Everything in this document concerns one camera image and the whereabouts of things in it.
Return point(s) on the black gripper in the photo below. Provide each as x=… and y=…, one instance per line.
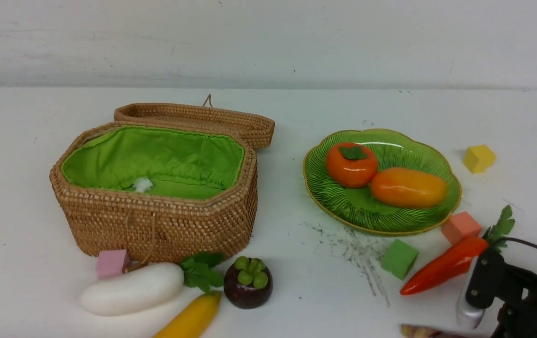
x=518, y=316

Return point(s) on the orange toy carrot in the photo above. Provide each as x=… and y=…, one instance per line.
x=456, y=260

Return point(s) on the orange yellow toy mango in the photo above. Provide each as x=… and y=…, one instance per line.
x=408, y=188

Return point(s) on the orange toy persimmon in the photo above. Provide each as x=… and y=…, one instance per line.
x=351, y=165

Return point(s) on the purple toy mangosteen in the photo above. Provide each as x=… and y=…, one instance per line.
x=248, y=283

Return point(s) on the yellow toy banana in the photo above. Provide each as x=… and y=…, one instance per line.
x=195, y=319

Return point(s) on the white toy radish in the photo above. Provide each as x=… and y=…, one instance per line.
x=143, y=288

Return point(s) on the orange foam cube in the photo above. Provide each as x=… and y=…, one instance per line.
x=460, y=226

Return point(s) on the green foam cube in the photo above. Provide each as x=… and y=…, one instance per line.
x=399, y=259

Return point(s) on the yellow foam cube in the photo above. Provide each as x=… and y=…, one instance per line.
x=478, y=158

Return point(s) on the green leaf-shaped glass plate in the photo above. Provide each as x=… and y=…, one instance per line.
x=356, y=207

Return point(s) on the woven wicker basket green lining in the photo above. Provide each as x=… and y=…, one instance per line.
x=160, y=192

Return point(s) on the pink foam cube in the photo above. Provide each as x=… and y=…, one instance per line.
x=111, y=263

